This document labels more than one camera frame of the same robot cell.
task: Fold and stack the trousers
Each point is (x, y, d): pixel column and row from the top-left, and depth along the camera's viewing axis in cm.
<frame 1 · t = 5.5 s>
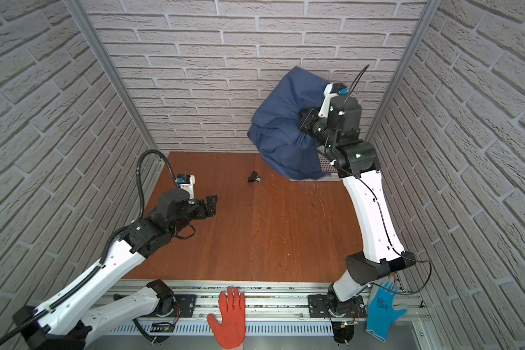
left hand: (206, 195, 73), fingers open
right hand: (301, 108, 61), fingers closed
white plastic laundry basket: (323, 163, 81), point 29 cm above the table
small black clip object: (254, 177, 112), on the table

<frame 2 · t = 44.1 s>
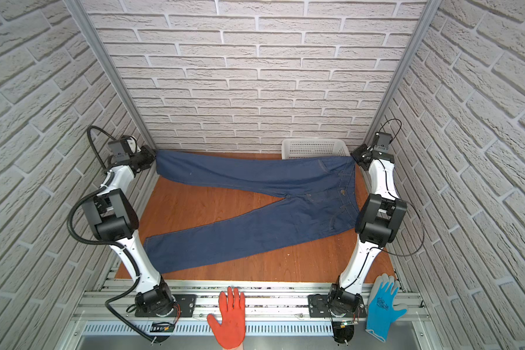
left hand: (154, 146, 95), fingers closed
right hand: (356, 149, 94), fingers closed
dark blue denim trousers: (321, 204, 101), on the table
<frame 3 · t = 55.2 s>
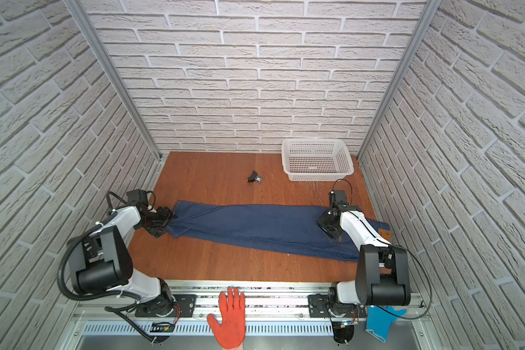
left hand: (171, 218, 91), fingers open
right hand: (321, 224, 89), fingers open
dark blue denim trousers: (289, 230, 95), on the table
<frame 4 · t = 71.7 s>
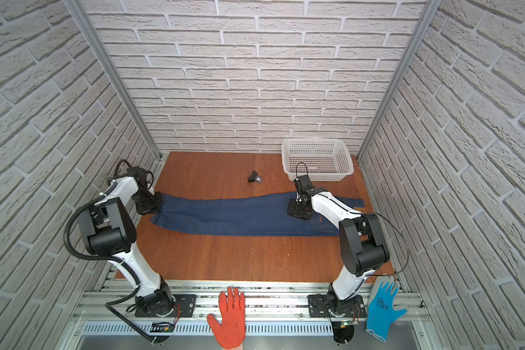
left hand: (157, 207, 93), fingers closed
right hand: (291, 211, 92), fingers open
dark blue denim trousers: (265, 214, 96), point 3 cm above the table
